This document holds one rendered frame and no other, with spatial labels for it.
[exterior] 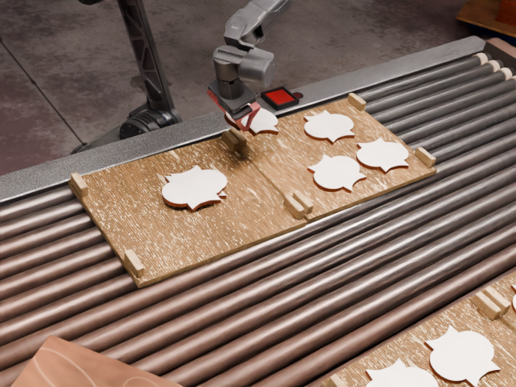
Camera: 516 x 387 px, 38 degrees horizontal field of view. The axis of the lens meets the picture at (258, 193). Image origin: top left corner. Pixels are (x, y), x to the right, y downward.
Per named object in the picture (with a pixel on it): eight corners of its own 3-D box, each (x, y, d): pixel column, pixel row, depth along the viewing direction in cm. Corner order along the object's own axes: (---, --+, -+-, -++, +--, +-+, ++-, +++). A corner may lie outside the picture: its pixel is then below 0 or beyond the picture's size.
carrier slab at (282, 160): (223, 139, 185) (224, 133, 184) (347, 102, 206) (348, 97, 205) (308, 224, 165) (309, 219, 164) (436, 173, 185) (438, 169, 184)
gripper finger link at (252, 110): (239, 143, 165) (234, 114, 158) (221, 125, 169) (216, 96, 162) (263, 129, 167) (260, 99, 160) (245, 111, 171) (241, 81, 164)
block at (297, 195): (290, 200, 168) (292, 190, 166) (296, 197, 169) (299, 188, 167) (306, 216, 165) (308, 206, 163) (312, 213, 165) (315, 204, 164)
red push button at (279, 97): (264, 97, 203) (265, 94, 202) (281, 93, 206) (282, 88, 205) (277, 109, 200) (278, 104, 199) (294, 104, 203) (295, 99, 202)
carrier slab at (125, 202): (67, 184, 165) (67, 179, 164) (223, 140, 185) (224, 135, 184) (138, 289, 144) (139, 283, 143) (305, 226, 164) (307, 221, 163)
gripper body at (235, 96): (233, 116, 159) (229, 91, 153) (207, 90, 165) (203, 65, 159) (258, 101, 161) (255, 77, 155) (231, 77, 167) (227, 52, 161)
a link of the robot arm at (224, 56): (219, 38, 155) (206, 56, 152) (249, 46, 153) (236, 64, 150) (223, 63, 160) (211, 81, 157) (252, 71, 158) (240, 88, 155)
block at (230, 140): (220, 139, 182) (221, 130, 181) (226, 137, 183) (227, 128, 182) (233, 153, 179) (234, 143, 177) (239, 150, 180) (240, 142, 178)
